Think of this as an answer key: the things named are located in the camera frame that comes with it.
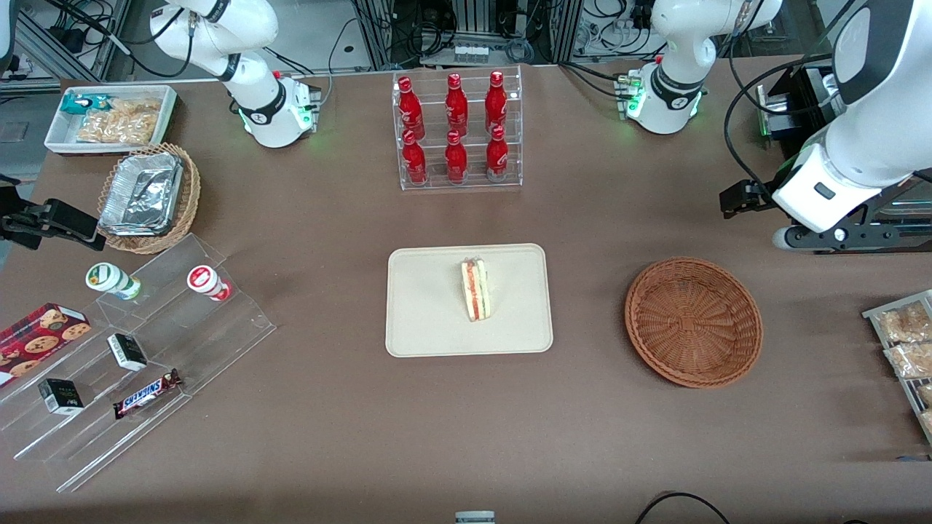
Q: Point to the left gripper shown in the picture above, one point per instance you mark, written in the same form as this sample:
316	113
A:
757	195

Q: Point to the triangle sandwich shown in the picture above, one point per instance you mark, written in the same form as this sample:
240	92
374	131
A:
475	291

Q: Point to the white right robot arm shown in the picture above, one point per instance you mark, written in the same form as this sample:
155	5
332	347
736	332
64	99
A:
218	33

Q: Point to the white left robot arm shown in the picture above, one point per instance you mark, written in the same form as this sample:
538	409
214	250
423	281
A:
673	44

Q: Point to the silver foil tray stack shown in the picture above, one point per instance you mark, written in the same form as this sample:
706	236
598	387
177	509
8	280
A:
142	193

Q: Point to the light tan wicker basket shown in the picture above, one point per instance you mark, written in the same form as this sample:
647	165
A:
191	196

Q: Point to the brown round wicker basket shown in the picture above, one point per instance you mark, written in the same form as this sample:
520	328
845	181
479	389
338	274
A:
692	320

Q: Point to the grey snack tray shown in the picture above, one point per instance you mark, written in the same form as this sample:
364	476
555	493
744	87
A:
874	314

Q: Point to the beige rectangular tray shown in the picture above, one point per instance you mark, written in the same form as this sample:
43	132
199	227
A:
437	306

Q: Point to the green lid drink cup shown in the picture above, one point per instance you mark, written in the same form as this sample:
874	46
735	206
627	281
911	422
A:
109	279

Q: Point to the white plastic bin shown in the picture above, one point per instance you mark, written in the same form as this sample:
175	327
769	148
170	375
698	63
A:
58	135

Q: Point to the red cookie box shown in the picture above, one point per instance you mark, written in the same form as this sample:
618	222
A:
40	335

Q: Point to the black electronics box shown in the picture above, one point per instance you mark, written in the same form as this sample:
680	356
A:
801	102

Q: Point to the clear bag of crackers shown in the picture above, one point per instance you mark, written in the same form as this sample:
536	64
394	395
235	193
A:
120	122

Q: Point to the teal snack packet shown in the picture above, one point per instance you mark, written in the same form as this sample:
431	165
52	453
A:
80	103

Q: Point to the small black box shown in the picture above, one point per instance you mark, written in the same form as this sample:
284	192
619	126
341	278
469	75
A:
60	397
127	351

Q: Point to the red lid drink cup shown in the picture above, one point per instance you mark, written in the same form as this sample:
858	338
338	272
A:
204	280

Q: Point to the Snickers chocolate bar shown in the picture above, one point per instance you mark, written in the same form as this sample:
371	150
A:
145	394

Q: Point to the clear acrylic stepped display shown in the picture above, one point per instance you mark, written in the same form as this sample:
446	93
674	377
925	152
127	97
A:
218	342

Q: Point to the clear bag of pastry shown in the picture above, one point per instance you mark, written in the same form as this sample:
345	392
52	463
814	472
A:
910	360
906	324
925	394

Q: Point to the red cola bottle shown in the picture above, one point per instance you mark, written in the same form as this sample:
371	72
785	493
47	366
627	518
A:
411	109
497	156
456	160
456	105
414	161
496	103

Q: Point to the clear acrylic bottle rack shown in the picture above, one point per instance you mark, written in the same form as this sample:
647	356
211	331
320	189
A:
477	178

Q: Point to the white power strip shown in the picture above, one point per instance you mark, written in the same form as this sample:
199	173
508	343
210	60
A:
470	52

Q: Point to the small grey label plate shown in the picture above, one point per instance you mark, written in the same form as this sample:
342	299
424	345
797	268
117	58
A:
475	517

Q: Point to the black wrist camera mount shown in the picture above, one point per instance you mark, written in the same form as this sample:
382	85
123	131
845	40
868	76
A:
852	234

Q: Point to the aluminium frame rack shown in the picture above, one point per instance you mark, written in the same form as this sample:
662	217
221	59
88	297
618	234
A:
473	18

